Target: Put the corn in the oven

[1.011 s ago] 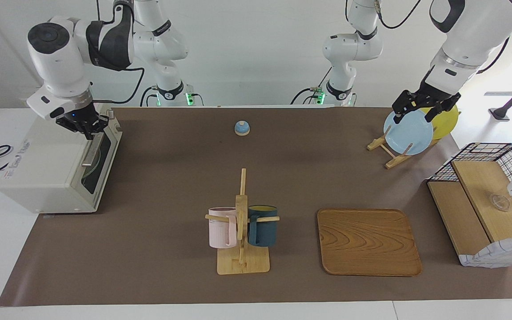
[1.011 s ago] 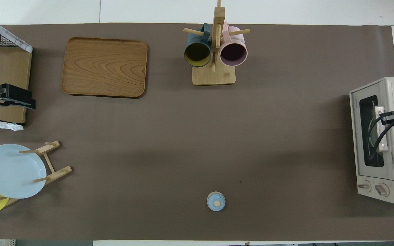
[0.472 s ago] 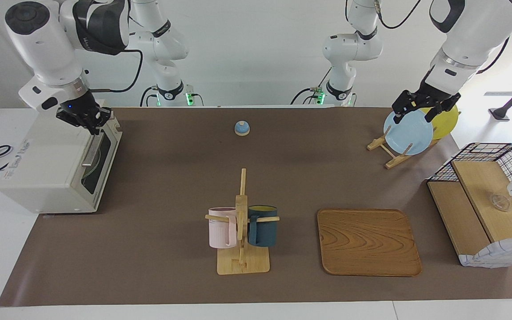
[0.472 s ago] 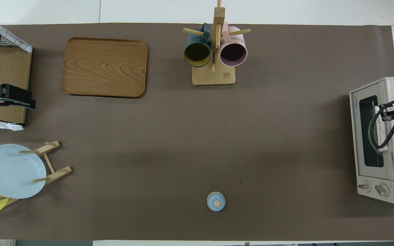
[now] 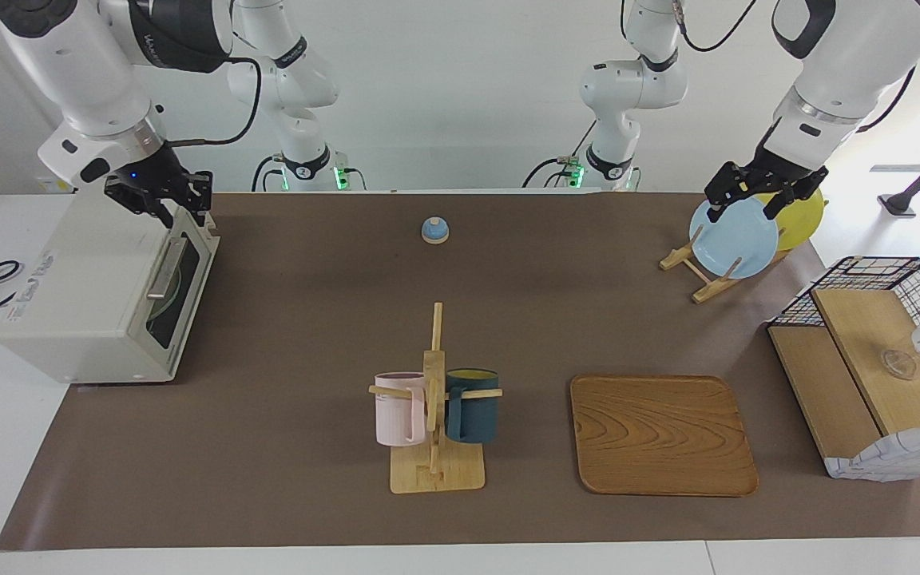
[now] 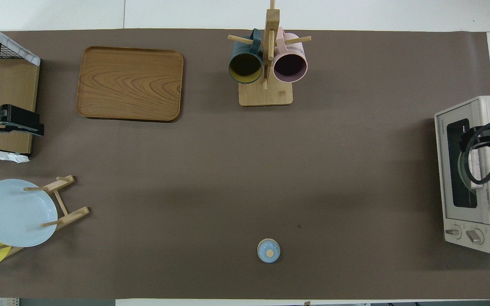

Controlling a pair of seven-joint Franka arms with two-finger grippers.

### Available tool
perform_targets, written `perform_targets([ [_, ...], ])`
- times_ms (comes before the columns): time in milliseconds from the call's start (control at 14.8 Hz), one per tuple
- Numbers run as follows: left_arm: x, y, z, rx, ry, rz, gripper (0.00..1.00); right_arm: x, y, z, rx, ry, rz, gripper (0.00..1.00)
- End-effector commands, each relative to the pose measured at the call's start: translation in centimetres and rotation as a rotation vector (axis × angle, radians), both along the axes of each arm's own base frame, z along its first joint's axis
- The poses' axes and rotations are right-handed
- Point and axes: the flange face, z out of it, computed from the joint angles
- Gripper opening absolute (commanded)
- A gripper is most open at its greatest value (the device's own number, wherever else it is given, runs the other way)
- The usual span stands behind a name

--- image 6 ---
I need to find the light blue plate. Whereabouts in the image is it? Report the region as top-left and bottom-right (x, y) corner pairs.
(0, 179), (58, 248)

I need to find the wooden plate rack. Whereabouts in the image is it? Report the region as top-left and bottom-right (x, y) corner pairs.
(0, 175), (90, 258)

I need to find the wooden serving tray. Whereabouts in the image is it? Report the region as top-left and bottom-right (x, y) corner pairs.
(76, 46), (184, 122)

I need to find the brown table mat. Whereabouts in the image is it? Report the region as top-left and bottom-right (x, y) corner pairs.
(0, 29), (490, 300)

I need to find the pink mug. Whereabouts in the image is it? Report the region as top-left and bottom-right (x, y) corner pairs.
(273, 27), (309, 83)

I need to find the wooden mug tree stand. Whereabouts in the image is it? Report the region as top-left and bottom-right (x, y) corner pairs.
(228, 0), (312, 107)

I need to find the dark teal mug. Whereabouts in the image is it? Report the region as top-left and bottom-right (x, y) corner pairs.
(228, 28), (264, 85)

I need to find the wire basket wooden shelf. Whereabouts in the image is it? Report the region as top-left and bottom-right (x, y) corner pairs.
(0, 17), (41, 163)

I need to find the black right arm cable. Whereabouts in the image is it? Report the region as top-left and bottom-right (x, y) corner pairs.
(458, 102), (490, 185)

